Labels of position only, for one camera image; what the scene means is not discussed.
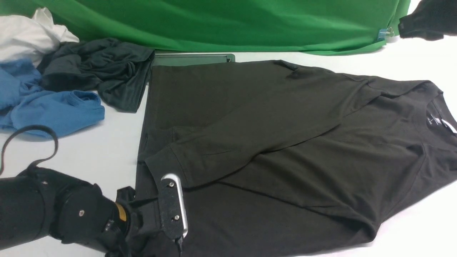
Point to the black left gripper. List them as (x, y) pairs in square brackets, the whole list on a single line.
[(138, 223)]

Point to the dark gray long-sleeve top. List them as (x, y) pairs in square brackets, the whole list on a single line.
[(278, 159)]

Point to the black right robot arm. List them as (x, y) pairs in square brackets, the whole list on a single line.
[(431, 21)]

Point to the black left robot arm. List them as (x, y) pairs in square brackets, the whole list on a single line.
[(42, 202)]

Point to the dark teal crumpled garment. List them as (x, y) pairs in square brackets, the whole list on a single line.
[(117, 70)]

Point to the metal table slot plate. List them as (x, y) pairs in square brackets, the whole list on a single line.
[(191, 59)]

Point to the blue crumpled garment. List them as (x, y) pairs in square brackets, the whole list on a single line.
[(24, 102)]

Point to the white crumpled garment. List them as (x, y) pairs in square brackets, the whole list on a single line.
[(31, 38)]

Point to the green backdrop cloth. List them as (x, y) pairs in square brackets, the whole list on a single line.
[(322, 27)]

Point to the blue binder clip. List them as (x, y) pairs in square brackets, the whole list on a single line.
[(385, 34)]

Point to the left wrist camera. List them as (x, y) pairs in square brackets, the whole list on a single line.
[(172, 207)]

